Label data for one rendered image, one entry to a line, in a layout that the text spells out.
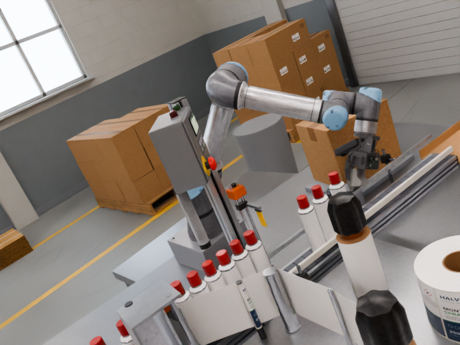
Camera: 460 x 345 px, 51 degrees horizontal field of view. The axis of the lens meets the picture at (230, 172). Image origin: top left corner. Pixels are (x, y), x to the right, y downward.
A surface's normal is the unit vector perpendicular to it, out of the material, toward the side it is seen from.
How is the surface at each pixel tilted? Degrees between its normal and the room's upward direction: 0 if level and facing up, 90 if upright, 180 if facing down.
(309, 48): 90
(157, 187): 90
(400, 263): 0
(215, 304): 90
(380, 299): 0
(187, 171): 90
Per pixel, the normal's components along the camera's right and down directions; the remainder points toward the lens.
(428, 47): -0.68, 0.49
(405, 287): -0.36, -0.87
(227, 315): 0.08, 0.33
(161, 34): 0.64, 0.04
